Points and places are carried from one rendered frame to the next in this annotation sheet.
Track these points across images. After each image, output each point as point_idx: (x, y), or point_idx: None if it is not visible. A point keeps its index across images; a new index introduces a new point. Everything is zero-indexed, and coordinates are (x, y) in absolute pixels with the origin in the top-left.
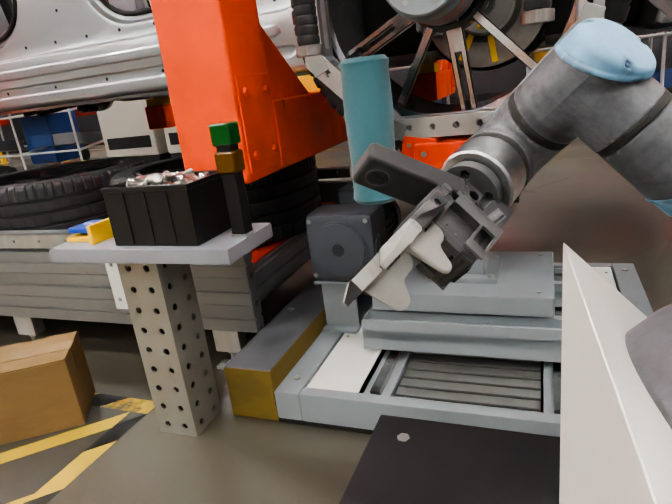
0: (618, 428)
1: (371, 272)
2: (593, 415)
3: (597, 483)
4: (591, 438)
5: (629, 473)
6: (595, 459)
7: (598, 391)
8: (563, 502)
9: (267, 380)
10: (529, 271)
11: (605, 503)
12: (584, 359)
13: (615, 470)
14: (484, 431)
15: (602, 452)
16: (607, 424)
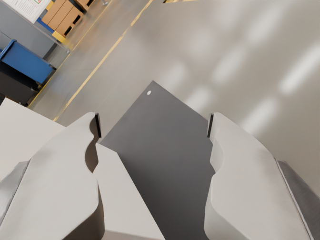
0: (0, 121)
1: (212, 153)
2: (16, 143)
3: (34, 145)
4: (26, 148)
5: (5, 118)
6: (29, 145)
7: (3, 135)
8: (114, 217)
9: None
10: None
11: (31, 138)
12: (4, 151)
13: (13, 127)
14: None
15: (19, 136)
16: (6, 129)
